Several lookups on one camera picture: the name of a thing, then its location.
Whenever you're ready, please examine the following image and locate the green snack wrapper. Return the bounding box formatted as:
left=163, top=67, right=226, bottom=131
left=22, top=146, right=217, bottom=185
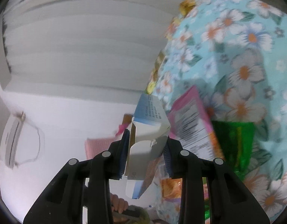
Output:
left=211, top=121, right=255, bottom=180

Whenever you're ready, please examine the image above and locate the pink snack package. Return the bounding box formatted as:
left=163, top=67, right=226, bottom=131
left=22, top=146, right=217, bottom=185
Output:
left=167, top=86, right=224, bottom=161

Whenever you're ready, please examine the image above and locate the person's hand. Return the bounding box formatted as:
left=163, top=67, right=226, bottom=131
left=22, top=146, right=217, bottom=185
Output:
left=110, top=193, right=129, bottom=223

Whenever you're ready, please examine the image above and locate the white curtain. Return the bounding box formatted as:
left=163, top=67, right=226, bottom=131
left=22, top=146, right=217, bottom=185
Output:
left=3, top=0, right=183, bottom=91

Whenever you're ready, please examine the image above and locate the wall air conditioner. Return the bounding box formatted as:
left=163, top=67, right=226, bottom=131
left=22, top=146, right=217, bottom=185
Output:
left=0, top=115, right=23, bottom=169

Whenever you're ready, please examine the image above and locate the floral blue tablecloth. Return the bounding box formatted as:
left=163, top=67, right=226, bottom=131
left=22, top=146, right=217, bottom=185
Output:
left=146, top=0, right=287, bottom=223

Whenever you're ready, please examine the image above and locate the white blue carton box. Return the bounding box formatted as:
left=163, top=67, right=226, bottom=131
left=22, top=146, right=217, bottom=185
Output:
left=124, top=94, right=170, bottom=199

